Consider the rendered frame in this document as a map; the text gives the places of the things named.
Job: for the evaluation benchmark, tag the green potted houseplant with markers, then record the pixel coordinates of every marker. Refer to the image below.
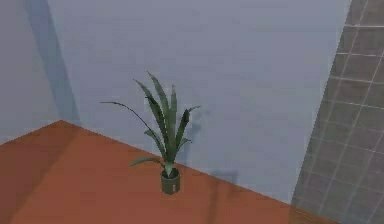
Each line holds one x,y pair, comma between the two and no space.
170,133

